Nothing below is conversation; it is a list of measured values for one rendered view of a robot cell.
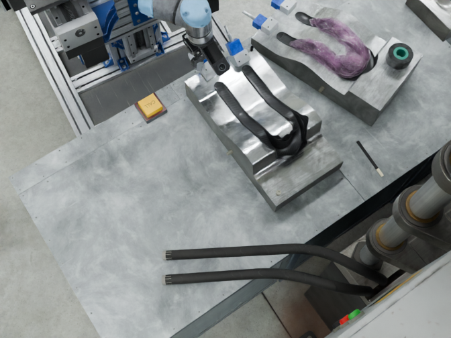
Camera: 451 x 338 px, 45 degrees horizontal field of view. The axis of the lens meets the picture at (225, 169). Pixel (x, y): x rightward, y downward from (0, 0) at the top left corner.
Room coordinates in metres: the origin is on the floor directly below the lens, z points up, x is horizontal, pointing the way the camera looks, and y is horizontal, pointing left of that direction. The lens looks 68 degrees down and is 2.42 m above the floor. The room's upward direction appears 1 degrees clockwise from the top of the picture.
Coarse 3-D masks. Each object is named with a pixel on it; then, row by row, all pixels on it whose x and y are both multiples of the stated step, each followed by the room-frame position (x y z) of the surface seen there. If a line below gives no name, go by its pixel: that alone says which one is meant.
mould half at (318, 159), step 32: (256, 64) 0.99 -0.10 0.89; (192, 96) 0.89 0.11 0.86; (256, 96) 0.87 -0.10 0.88; (288, 96) 0.87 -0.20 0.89; (224, 128) 0.76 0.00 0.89; (288, 128) 0.73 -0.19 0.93; (320, 128) 0.76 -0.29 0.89; (256, 160) 0.63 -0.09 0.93; (288, 160) 0.66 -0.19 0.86; (320, 160) 0.66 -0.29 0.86; (288, 192) 0.56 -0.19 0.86
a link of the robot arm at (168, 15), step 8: (144, 0) 0.93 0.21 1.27; (152, 0) 0.93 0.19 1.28; (160, 0) 0.93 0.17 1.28; (168, 0) 0.93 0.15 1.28; (176, 0) 0.93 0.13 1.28; (144, 8) 0.92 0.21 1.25; (152, 8) 0.91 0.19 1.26; (160, 8) 0.91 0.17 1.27; (168, 8) 0.91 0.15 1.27; (176, 8) 0.91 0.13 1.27; (152, 16) 0.91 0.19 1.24; (160, 16) 0.90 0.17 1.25; (168, 16) 0.89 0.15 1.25
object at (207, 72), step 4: (204, 60) 0.97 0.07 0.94; (204, 64) 0.94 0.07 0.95; (208, 64) 0.94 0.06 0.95; (204, 68) 0.93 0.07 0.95; (208, 68) 0.93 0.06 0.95; (212, 68) 0.93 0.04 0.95; (204, 72) 0.92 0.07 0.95; (208, 72) 0.92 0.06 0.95; (212, 72) 0.93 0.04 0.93; (204, 76) 0.93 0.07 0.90; (208, 76) 0.92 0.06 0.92; (212, 76) 0.93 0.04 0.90
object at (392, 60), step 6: (390, 48) 1.02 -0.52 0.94; (396, 48) 1.02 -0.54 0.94; (402, 48) 1.02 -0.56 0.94; (408, 48) 1.02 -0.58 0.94; (390, 54) 0.99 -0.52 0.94; (396, 54) 0.99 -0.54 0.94; (402, 54) 1.01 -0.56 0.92; (408, 54) 0.99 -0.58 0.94; (390, 60) 0.98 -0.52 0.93; (396, 60) 0.97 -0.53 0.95; (402, 60) 0.97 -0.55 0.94; (408, 60) 0.97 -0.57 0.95; (396, 66) 0.96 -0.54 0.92; (402, 66) 0.96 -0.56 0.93
